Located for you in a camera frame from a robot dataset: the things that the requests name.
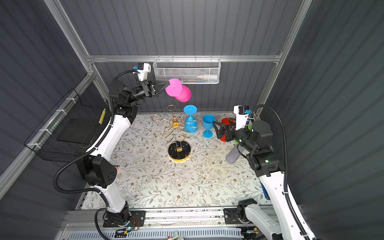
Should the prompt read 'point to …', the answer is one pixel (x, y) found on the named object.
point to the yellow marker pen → (101, 118)
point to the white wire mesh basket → (188, 70)
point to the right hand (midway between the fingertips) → (223, 122)
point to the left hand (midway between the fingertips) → (169, 84)
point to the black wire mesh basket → (73, 127)
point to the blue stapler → (266, 194)
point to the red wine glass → (226, 121)
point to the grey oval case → (234, 154)
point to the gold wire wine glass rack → (179, 150)
